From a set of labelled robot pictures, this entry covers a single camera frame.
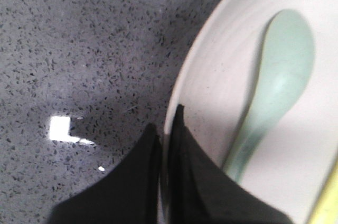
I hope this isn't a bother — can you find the beige round plate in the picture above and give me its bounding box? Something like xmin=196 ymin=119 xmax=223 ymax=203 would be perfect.
xmin=164 ymin=0 xmax=337 ymax=223

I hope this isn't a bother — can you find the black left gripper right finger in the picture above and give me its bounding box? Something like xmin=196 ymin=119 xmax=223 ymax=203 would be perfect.
xmin=167 ymin=105 xmax=292 ymax=223

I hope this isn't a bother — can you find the pale green spoon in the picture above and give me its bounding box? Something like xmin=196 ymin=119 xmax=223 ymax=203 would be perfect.
xmin=223 ymin=10 xmax=315 ymax=182

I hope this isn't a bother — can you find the yellow plastic fork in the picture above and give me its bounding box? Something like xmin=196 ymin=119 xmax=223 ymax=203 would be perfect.
xmin=307 ymin=160 xmax=337 ymax=224

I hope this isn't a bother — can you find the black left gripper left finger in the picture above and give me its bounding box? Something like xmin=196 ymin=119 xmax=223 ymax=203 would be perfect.
xmin=47 ymin=124 xmax=162 ymax=223

